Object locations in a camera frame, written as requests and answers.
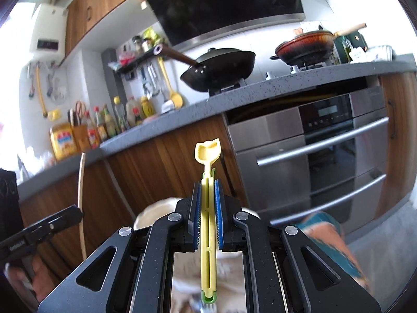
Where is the light wooden chopstick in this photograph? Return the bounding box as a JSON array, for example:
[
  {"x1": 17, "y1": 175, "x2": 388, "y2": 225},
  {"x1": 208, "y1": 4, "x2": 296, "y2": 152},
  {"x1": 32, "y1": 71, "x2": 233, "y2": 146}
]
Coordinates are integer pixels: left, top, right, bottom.
[{"x1": 77, "y1": 153, "x2": 87, "y2": 260}]

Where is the white ceramic double utensil holder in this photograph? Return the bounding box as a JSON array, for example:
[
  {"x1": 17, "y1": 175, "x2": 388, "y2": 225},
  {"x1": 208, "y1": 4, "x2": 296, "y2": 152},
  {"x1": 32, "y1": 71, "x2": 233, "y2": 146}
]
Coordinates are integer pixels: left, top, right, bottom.
[{"x1": 132, "y1": 196, "x2": 262, "y2": 231}]

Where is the wooden knife block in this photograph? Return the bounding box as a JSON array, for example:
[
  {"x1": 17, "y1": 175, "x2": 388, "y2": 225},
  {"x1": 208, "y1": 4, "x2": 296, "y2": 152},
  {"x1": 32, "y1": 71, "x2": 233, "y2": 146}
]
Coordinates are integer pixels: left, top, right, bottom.
[{"x1": 72, "y1": 124, "x2": 91, "y2": 153}]

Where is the person's left hand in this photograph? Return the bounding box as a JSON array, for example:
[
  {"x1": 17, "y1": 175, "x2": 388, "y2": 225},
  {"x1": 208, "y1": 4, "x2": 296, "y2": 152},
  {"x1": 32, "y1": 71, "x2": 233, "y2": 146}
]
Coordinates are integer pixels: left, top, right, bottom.
[{"x1": 5, "y1": 254, "x2": 55, "y2": 303}]

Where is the large yellow sauce jar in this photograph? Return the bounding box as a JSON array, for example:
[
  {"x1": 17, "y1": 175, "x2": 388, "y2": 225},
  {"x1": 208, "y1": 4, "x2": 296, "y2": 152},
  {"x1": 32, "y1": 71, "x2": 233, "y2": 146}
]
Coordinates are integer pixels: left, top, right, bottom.
[{"x1": 50, "y1": 122, "x2": 78, "y2": 161}]

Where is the red brown casserole pot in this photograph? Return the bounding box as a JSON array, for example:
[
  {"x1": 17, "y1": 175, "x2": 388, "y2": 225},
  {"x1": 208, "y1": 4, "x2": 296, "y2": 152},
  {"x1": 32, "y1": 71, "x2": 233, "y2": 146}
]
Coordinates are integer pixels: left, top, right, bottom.
[{"x1": 270, "y1": 31, "x2": 336, "y2": 67}]

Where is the green kettle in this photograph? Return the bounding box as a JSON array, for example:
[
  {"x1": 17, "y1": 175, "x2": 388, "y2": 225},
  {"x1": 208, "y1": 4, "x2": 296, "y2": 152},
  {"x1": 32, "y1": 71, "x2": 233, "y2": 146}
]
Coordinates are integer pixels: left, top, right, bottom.
[{"x1": 334, "y1": 30, "x2": 367, "y2": 64}]

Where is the patterned teal beige cushion mat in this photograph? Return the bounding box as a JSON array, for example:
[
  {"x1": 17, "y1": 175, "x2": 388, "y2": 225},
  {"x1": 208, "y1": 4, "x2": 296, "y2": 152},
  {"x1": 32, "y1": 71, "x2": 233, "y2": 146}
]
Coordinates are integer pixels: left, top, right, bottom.
[{"x1": 296, "y1": 212, "x2": 370, "y2": 292}]

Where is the black wall spice shelf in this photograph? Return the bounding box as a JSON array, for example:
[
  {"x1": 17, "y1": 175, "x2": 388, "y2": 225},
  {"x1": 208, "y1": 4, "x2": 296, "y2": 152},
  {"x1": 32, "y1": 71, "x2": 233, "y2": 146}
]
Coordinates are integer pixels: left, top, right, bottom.
[{"x1": 114, "y1": 43, "x2": 166, "y2": 74}]

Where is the white wall water heater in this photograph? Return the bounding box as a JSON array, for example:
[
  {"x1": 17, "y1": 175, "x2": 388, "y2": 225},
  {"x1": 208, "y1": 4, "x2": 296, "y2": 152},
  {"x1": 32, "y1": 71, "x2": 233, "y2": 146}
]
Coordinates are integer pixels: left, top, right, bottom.
[{"x1": 29, "y1": 3, "x2": 68, "y2": 64}]

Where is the black range hood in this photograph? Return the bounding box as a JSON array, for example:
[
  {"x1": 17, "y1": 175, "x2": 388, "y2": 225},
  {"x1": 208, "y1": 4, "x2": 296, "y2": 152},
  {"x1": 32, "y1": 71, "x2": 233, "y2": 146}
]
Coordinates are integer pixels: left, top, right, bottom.
[{"x1": 146, "y1": 0, "x2": 305, "y2": 48}]

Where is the stainless steel built-in oven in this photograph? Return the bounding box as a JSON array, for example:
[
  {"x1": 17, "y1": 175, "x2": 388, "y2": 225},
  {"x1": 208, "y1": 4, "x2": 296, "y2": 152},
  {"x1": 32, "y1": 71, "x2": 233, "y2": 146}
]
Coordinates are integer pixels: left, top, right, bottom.
[{"x1": 225, "y1": 78, "x2": 389, "y2": 233}]

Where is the black wok with brown handle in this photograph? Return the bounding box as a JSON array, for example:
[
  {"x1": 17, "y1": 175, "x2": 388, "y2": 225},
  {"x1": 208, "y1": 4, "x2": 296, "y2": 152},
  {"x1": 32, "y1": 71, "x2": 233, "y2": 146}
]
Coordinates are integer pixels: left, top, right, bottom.
[{"x1": 153, "y1": 44, "x2": 256, "y2": 95}]

